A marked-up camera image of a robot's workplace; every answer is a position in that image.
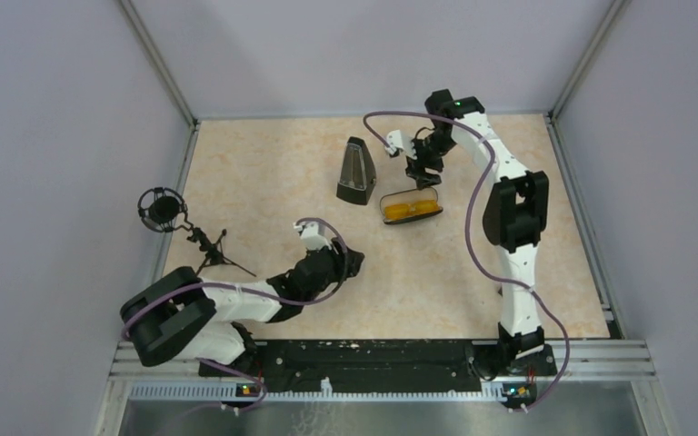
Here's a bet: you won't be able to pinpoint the black metronome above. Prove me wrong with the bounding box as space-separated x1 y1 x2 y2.
336 136 377 206

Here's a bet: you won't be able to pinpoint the orange sunglasses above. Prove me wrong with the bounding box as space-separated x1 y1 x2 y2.
383 200 442 222

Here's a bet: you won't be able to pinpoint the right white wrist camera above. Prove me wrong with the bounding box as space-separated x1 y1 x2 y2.
384 130 416 160

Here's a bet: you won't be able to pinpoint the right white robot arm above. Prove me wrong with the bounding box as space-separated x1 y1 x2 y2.
404 89 550 374

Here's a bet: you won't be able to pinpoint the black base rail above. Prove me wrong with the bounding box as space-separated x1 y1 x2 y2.
232 339 557 394

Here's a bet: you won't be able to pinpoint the black microphone on tripod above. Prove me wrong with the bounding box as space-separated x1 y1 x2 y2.
136 186 256 277

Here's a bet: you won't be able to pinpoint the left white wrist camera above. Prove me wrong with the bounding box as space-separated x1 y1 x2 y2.
294 220 332 252

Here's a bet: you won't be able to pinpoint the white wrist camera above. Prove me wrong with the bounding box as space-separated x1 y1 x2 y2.
384 130 416 160
294 220 332 252

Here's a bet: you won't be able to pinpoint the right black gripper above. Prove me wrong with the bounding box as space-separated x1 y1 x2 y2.
402 132 457 192

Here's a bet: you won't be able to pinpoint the black glasses case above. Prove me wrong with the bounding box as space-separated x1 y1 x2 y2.
379 187 444 225

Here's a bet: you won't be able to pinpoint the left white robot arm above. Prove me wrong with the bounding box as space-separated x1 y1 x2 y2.
119 240 365 376

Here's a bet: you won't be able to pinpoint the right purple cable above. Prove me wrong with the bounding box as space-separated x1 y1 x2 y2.
363 111 572 413

